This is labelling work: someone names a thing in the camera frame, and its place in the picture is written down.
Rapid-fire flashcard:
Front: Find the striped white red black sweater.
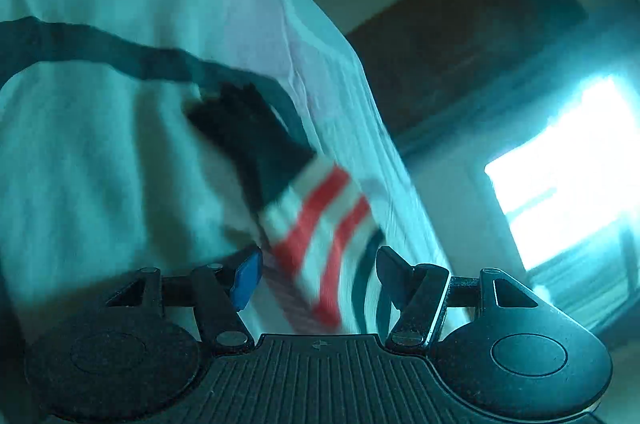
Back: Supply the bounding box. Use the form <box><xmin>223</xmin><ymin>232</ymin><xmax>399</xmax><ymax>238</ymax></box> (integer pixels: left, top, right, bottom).
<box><xmin>1</xmin><ymin>17</ymin><xmax>392</xmax><ymax>336</ymax></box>

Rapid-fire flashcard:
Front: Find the bright window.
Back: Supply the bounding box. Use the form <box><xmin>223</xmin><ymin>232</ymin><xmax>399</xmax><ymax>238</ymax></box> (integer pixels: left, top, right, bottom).
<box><xmin>485</xmin><ymin>76</ymin><xmax>639</xmax><ymax>270</ymax></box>

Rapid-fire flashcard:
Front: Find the dark wooden door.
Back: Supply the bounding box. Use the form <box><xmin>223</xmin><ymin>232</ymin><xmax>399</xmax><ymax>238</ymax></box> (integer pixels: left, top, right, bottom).
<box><xmin>347</xmin><ymin>0</ymin><xmax>587</xmax><ymax>137</ymax></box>

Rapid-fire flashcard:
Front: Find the white patterned bed sheet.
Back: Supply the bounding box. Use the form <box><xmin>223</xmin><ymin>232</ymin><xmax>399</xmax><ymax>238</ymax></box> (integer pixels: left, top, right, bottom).
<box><xmin>1</xmin><ymin>0</ymin><xmax>447</xmax><ymax>341</ymax></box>

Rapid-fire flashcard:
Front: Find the teal curtain left of window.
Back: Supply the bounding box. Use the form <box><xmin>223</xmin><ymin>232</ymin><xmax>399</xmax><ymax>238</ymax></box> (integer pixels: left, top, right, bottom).
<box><xmin>394</xmin><ymin>5</ymin><xmax>639</xmax><ymax>161</ymax></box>

